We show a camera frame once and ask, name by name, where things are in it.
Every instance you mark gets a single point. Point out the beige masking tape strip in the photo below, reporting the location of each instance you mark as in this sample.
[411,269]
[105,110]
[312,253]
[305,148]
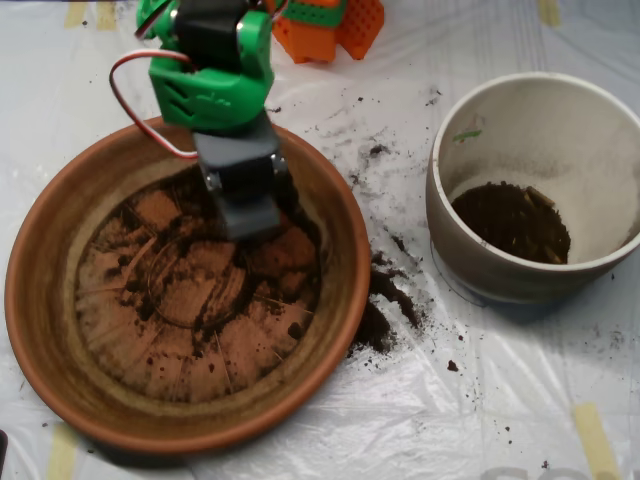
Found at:
[595,440]
[62,455]
[75,15]
[106,17]
[549,12]

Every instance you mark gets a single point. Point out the terracotta clay saucer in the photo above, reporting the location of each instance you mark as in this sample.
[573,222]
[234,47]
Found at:
[50,300]

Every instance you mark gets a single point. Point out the white plastic cover sheet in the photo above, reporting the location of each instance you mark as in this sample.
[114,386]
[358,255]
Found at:
[450,425]

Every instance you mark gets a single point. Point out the dark soil pile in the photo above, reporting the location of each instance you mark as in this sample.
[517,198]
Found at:
[145,305]

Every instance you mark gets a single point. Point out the black object at edge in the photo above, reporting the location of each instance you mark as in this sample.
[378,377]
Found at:
[3,452]

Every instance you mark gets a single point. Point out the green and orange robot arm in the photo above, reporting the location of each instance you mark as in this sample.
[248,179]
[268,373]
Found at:
[210,95]

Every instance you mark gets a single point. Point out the white ceramic pot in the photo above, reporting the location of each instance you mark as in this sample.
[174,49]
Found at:
[500,285]

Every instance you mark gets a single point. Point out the spilled dark soil heap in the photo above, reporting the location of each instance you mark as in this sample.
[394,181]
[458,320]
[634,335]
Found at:
[377,320]

